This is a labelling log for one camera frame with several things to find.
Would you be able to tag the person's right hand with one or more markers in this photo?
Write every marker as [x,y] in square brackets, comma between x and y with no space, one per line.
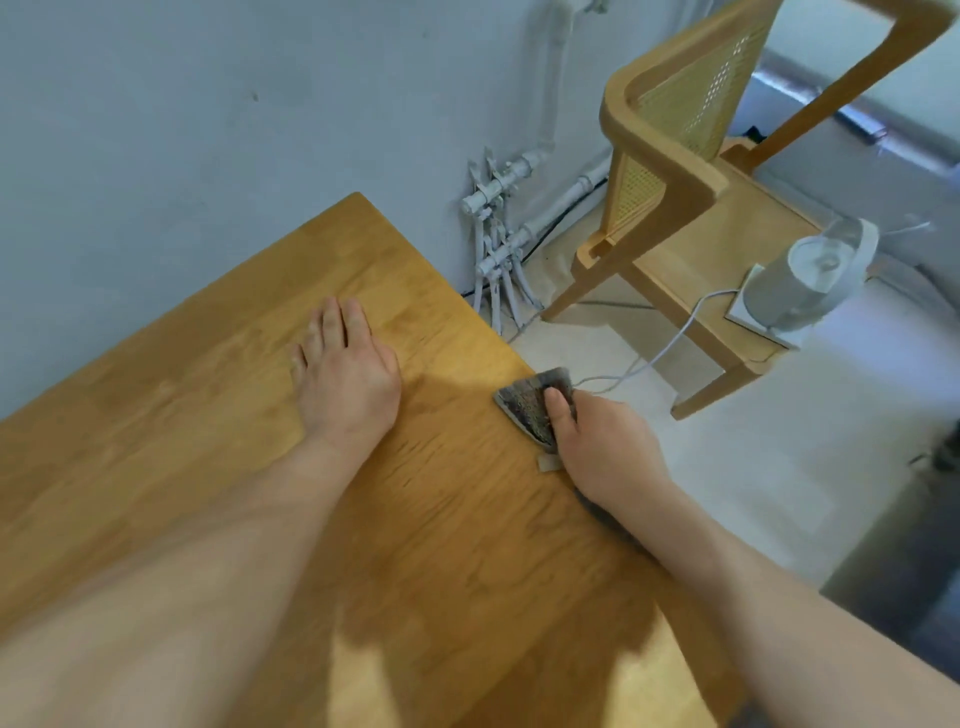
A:
[607,450]

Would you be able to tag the person's left hand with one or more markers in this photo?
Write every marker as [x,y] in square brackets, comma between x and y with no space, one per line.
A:
[345,390]

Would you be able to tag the grey striped cleaning cloth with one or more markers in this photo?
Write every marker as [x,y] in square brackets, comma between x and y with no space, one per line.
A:
[529,405]

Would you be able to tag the person's right forearm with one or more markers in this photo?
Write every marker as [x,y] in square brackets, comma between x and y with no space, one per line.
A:
[787,637]

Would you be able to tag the person's left forearm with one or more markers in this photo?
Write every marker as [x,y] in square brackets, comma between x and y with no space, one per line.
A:
[165,585]

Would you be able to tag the wooden table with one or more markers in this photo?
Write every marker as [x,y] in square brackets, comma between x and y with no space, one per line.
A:
[225,450]

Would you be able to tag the white electric kettle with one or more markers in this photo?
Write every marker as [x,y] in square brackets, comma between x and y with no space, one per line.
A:
[810,277]

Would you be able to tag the wooden rattan chair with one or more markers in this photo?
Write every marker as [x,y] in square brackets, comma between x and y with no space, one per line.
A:
[697,187]

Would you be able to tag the black treadmill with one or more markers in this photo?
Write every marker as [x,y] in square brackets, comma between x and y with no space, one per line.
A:
[900,585]

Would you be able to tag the frosted window with lettering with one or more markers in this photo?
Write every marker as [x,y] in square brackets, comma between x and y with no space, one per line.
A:
[862,37]

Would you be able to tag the white wall pipe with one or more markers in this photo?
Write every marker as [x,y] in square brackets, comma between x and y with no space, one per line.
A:
[510,225]

